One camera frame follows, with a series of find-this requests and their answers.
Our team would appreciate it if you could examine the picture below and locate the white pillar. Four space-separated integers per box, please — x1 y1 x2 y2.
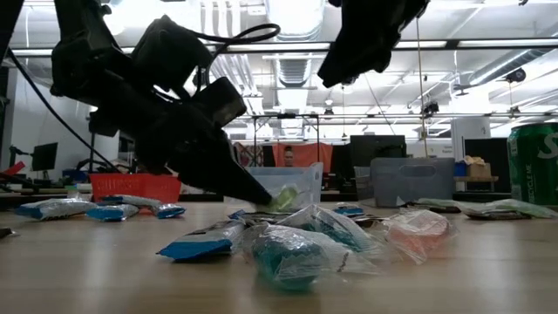
450 116 493 159

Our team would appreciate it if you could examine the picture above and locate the thin hanging cord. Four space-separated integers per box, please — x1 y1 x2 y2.
415 17 431 159

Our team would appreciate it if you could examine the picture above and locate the silver ventilation duct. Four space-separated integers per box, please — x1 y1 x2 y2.
265 0 326 137

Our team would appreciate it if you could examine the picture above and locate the black metal truss frame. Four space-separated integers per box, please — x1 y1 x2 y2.
235 112 419 169

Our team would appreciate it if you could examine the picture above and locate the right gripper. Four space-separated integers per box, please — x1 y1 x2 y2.
316 0 431 89

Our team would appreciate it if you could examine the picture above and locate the clear plastic bin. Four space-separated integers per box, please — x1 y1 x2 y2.
244 161 324 207

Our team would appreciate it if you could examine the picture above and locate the green soda can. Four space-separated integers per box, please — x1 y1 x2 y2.
507 122 558 207

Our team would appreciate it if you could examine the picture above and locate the cardboard box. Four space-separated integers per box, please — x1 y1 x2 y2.
463 155 493 179

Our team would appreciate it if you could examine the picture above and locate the slanted silver duct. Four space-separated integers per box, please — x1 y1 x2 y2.
468 46 558 87

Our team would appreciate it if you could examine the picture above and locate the colourful patterned quilt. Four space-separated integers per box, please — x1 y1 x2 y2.
235 142 265 169

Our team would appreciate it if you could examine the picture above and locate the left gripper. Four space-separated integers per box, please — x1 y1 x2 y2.
89 73 275 207

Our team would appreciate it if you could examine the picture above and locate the black screen panel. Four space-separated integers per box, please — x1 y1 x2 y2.
464 137 511 194

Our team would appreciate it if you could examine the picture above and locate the green candy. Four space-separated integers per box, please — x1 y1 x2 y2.
413 197 463 209
457 198 558 221
268 183 306 214

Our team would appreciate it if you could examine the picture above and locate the teal wrapped candy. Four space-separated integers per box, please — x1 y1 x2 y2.
239 222 380 292
276 203 384 258

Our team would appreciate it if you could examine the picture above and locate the red plastic basket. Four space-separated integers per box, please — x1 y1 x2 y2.
89 172 183 205

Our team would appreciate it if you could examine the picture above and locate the grey plastic bin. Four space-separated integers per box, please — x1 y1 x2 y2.
353 156 457 208

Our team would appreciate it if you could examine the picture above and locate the small black monitor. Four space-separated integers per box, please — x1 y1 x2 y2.
31 141 59 173

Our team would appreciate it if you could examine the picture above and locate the wooden shelf board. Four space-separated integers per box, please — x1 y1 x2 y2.
453 175 500 183

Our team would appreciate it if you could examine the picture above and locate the long black cable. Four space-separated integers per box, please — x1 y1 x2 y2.
3 45 121 174

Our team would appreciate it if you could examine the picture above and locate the red angled bar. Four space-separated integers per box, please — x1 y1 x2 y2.
0 160 27 177

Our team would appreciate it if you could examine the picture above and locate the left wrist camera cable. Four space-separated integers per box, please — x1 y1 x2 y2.
187 23 282 84

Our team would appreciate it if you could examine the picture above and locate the pale red candy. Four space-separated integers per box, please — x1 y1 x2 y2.
378 208 459 266

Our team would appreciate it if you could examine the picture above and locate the orange cloth backdrop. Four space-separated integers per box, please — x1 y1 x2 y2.
272 142 335 175

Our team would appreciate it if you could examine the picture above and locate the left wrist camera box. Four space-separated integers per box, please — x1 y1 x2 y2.
130 15 214 99

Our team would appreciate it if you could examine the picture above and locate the blue white candy bar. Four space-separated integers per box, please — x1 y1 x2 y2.
156 219 246 263
85 203 140 222
14 197 98 222
153 203 187 220
228 208 302 227
100 194 163 209
333 203 366 218

